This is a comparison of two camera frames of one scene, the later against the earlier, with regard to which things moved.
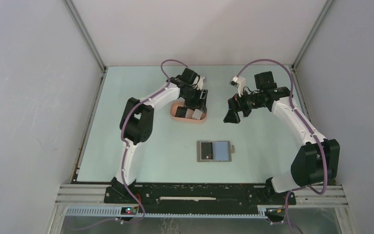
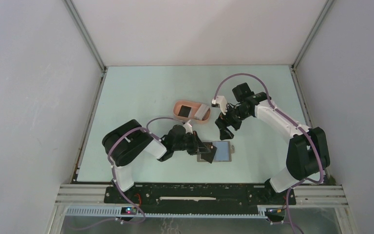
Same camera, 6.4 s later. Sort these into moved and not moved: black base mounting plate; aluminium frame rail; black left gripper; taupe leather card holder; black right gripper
Moved: black right gripper; black left gripper
Not moved: black base mounting plate; aluminium frame rail; taupe leather card holder
